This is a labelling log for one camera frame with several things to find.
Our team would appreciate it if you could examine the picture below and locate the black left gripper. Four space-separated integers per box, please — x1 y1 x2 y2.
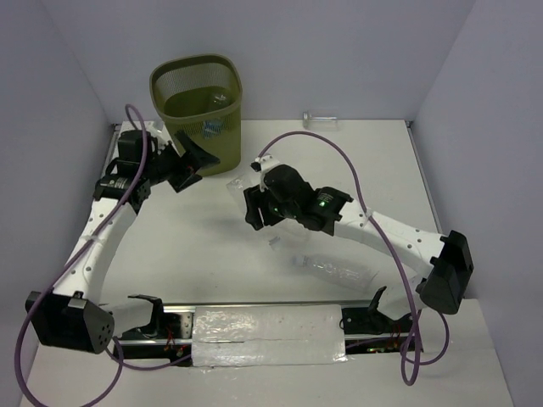
143 131 221 193

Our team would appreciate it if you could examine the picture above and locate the blue label water bottle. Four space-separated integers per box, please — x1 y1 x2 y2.
202 119 224 139

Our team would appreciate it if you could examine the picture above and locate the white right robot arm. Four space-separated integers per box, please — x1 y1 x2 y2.
246 155 473 332

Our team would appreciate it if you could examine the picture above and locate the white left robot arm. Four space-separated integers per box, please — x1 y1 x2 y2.
25 130 220 354

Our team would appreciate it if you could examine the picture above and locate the olive green mesh bin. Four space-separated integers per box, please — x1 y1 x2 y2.
149 54 243 176

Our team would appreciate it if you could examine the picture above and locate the silver foil covered block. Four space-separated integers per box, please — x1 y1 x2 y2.
191 304 347 367

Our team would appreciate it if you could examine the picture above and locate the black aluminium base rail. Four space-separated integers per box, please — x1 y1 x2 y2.
120 303 412 361

